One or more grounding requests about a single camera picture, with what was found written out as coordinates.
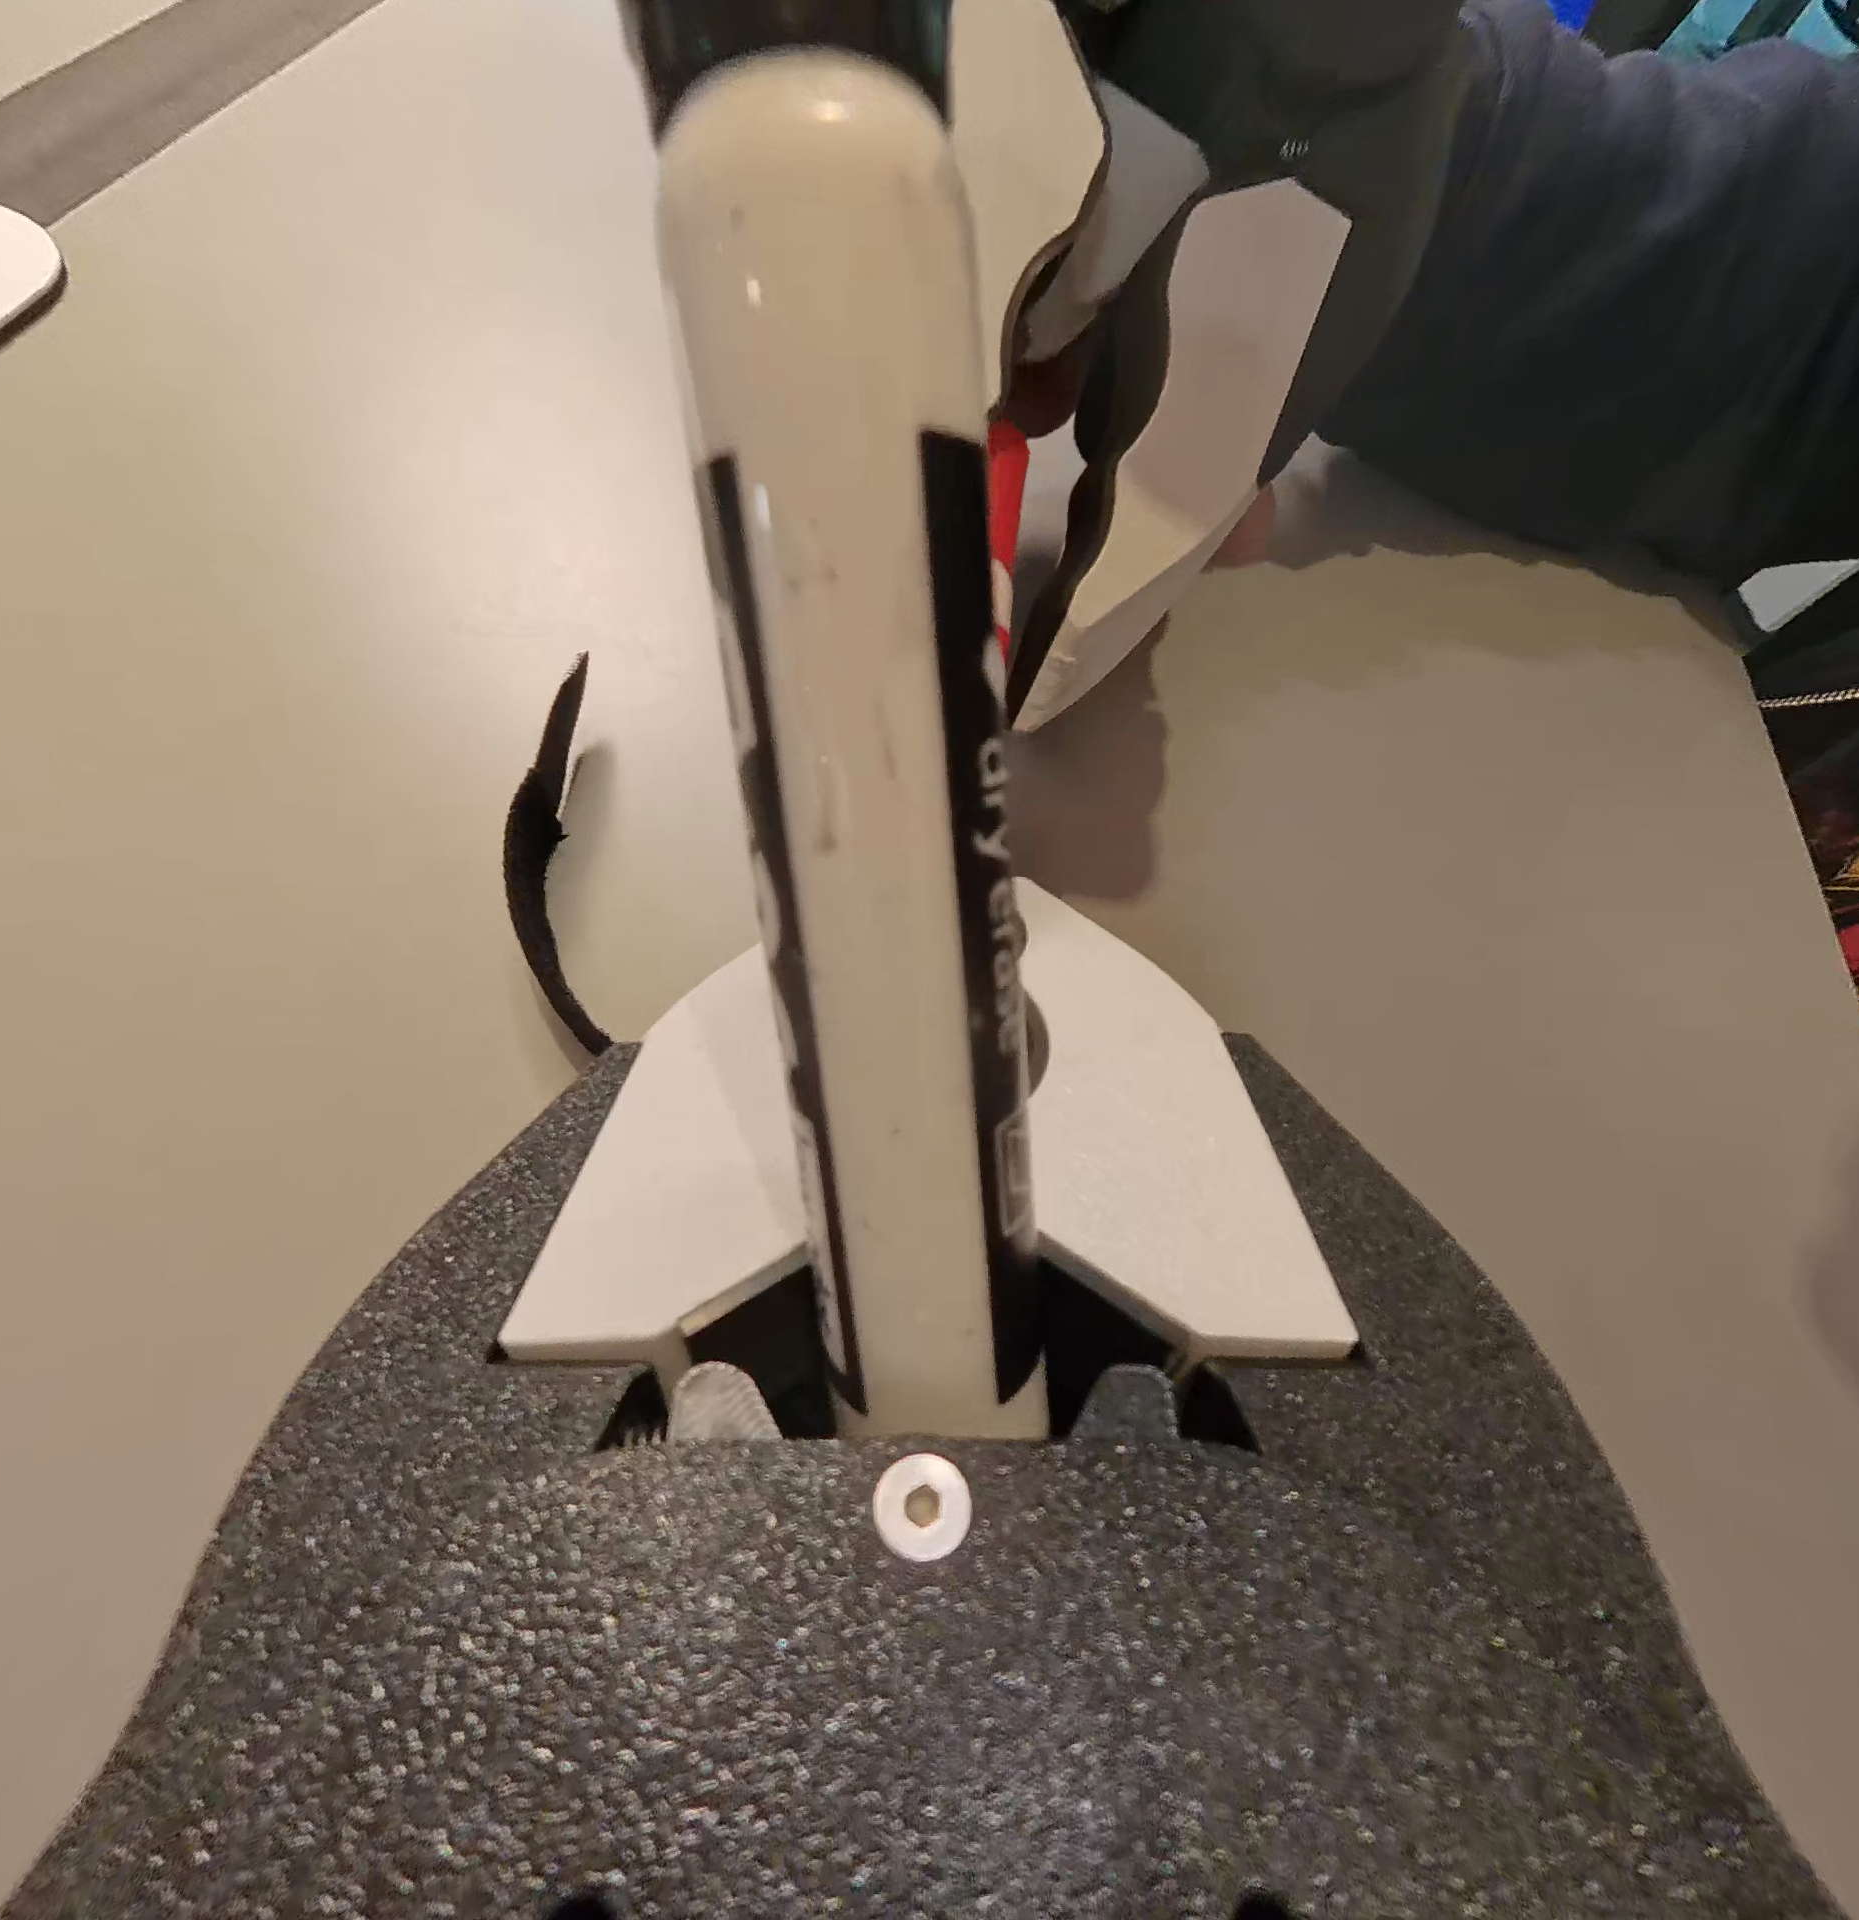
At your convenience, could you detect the black whiteboard marker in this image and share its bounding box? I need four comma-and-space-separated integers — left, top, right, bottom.
618, 0, 1052, 1444

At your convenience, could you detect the black strap tie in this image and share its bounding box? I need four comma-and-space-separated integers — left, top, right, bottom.
497, 653, 619, 1059

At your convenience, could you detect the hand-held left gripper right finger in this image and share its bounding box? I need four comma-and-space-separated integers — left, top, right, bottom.
1011, 877, 1361, 1441

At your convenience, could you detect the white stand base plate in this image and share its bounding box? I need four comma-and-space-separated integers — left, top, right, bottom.
0, 192, 69, 370

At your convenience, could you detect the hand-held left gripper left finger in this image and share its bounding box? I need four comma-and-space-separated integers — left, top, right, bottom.
497, 950, 848, 1441

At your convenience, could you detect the person's right forearm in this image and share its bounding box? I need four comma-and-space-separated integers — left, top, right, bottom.
1319, 0, 1859, 587

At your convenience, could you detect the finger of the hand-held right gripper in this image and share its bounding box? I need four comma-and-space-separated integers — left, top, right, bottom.
1004, 194, 1358, 737
995, 75, 1214, 377

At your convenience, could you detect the red whiteboard marker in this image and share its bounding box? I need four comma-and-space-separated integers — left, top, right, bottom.
983, 411, 1038, 683

